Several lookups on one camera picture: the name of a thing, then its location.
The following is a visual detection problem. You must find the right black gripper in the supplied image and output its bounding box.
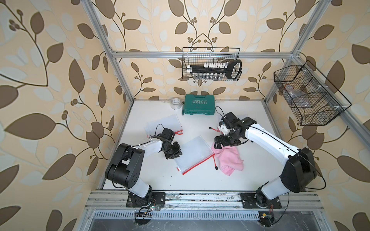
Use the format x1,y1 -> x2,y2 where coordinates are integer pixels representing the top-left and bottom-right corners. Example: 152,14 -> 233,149
214,131 -> 240,149

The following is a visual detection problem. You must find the pink microfiber cloth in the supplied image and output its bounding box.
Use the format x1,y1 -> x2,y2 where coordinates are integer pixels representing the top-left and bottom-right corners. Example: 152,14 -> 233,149
211,146 -> 244,176

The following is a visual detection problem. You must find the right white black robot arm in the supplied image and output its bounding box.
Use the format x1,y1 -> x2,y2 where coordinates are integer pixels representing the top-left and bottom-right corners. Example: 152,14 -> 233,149
214,112 -> 317,207

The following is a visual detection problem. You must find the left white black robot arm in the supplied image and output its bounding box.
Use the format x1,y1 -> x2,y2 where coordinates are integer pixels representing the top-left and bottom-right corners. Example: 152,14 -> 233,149
105,128 -> 182,199

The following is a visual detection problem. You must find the stack of mesh document bags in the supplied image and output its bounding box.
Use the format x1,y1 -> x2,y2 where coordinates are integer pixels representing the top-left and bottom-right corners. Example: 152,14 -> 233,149
145,114 -> 183,137

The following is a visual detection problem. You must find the clear plastic bag in basket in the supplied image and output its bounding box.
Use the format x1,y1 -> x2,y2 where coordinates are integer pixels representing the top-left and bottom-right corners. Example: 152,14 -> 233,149
285,84 -> 311,108

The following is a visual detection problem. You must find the green plastic tool case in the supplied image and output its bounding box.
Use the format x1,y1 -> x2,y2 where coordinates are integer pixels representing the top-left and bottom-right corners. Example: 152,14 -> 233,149
182,94 -> 215,115

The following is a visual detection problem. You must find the clear tape roll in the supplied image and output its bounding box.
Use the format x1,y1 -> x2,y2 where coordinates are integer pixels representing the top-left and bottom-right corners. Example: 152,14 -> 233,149
170,98 -> 183,110

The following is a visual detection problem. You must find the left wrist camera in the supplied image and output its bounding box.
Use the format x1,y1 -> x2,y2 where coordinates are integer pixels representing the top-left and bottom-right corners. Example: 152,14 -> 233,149
159,128 -> 175,142

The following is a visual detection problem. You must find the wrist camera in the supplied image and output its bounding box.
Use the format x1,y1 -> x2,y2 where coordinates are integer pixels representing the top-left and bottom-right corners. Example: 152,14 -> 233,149
218,112 -> 240,135
159,128 -> 175,142

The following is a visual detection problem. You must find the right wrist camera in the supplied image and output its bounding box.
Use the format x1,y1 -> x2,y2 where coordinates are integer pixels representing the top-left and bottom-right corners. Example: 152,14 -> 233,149
218,112 -> 240,135

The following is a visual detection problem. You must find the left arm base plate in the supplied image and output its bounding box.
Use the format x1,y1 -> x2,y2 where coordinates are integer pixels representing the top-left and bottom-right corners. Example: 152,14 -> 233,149
126,192 -> 166,209

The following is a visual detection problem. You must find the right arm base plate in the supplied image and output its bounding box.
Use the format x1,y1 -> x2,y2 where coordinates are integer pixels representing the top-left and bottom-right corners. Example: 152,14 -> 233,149
240,193 -> 282,209

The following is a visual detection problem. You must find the black socket holder rail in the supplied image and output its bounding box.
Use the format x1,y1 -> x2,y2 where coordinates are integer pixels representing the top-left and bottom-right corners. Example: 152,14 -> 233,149
186,60 -> 242,81

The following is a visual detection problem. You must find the black wire basket centre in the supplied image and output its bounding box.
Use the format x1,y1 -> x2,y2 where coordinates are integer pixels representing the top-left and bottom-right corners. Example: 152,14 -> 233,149
182,47 -> 242,82

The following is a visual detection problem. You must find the black wire basket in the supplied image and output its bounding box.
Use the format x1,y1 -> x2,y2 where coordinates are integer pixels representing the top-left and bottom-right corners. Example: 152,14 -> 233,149
182,47 -> 242,82
274,60 -> 352,126

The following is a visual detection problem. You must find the black wire basket right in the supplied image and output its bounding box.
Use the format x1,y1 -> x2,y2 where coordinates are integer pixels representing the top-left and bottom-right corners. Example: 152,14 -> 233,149
274,60 -> 352,126

